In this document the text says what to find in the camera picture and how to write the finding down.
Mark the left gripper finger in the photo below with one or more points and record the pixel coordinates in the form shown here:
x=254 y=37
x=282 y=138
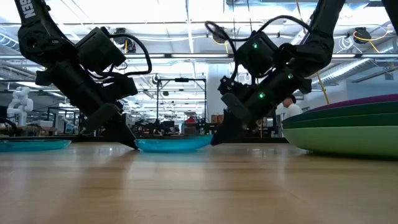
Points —
x=131 y=135
x=116 y=132

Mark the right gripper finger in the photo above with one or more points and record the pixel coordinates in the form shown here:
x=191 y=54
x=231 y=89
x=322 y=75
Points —
x=242 y=132
x=225 y=130

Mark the translucent blue plastic plate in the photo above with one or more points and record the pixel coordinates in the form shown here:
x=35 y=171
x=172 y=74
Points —
x=31 y=145
x=174 y=138
x=174 y=147

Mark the dark green plastic plate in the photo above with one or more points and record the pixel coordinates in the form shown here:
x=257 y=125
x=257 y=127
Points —
x=357 y=120
x=373 y=109

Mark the purple plastic plate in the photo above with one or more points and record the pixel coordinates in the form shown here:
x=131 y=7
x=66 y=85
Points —
x=373 y=99

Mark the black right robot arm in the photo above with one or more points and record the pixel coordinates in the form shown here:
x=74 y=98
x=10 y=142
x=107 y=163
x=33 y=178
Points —
x=317 y=46

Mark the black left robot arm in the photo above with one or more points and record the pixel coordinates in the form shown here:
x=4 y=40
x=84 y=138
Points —
x=40 y=43

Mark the brown cardboard box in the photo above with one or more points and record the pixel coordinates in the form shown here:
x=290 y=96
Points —
x=217 y=119

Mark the person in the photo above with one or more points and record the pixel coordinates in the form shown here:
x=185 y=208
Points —
x=292 y=110

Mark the black rig stand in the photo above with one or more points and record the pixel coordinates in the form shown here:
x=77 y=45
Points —
x=182 y=79

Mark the long ceiling light strip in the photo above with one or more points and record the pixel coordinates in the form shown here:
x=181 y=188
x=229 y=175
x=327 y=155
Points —
x=199 y=56

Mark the white robot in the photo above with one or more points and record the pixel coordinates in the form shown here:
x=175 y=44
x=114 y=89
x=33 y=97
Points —
x=20 y=102

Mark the light green plastic plate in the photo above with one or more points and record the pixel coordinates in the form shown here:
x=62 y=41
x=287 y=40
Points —
x=342 y=140

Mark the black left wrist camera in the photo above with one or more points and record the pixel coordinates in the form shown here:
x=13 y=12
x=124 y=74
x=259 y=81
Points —
x=124 y=87

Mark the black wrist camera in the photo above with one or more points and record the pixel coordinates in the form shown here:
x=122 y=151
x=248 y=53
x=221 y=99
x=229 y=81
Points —
x=124 y=87
x=228 y=85

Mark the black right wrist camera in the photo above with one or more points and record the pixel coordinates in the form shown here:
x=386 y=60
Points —
x=228 y=85

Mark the silver ventilation duct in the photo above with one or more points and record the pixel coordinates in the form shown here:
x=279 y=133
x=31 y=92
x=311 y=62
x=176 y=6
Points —
x=7 y=40
x=357 y=67

